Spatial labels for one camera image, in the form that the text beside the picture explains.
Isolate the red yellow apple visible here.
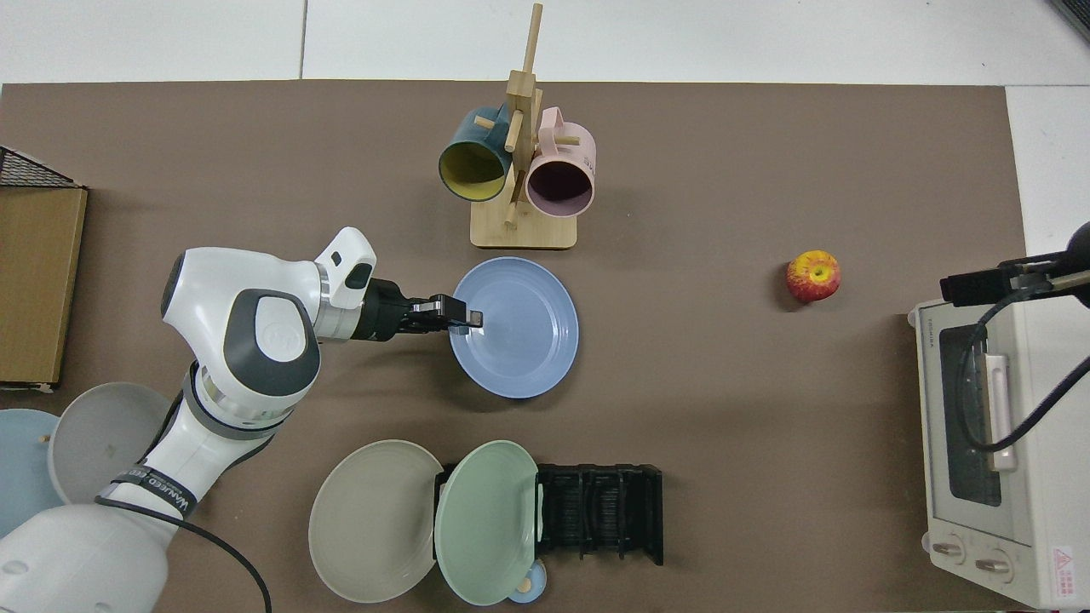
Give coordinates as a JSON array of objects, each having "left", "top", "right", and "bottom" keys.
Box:
[{"left": 785, "top": 249, "right": 842, "bottom": 303}]

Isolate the cream plate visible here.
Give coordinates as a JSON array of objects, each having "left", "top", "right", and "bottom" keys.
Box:
[{"left": 308, "top": 439, "right": 445, "bottom": 604}]

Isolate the green plate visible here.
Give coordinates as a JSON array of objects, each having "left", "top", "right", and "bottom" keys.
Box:
[{"left": 434, "top": 440, "right": 541, "bottom": 606}]

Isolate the black dish rack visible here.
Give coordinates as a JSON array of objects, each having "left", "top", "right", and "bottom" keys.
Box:
[{"left": 434, "top": 462, "right": 664, "bottom": 568}]

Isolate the grey plate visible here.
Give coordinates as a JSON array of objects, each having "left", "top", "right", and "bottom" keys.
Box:
[{"left": 49, "top": 382, "right": 174, "bottom": 505}]

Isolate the light blue plate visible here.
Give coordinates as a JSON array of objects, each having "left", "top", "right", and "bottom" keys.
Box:
[{"left": 0, "top": 409, "right": 66, "bottom": 540}]

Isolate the wooden cup stand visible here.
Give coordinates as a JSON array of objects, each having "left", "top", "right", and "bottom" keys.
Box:
[{"left": 470, "top": 3, "right": 578, "bottom": 250}]

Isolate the dark teal cup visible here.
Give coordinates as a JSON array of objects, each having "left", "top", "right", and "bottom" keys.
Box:
[{"left": 439, "top": 105, "right": 513, "bottom": 203}]

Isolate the pale toaster oven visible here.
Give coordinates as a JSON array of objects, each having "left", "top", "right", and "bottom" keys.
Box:
[{"left": 907, "top": 294, "right": 1090, "bottom": 610}]

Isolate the pink cup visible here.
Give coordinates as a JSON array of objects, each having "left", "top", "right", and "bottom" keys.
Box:
[{"left": 525, "top": 106, "right": 597, "bottom": 218}]

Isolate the brown table cloth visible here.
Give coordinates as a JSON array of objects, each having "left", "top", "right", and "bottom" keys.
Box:
[{"left": 0, "top": 81, "right": 1028, "bottom": 613}]

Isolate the small blue round thing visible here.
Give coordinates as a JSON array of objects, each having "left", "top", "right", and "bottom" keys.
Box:
[{"left": 508, "top": 558, "right": 548, "bottom": 604}]

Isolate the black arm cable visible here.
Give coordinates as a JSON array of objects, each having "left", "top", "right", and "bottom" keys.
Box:
[
  {"left": 953, "top": 285, "right": 1090, "bottom": 453},
  {"left": 94, "top": 496, "right": 274, "bottom": 613}
]

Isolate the oven door handle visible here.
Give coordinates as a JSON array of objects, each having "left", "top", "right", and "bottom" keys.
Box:
[{"left": 983, "top": 352, "right": 1019, "bottom": 473}]

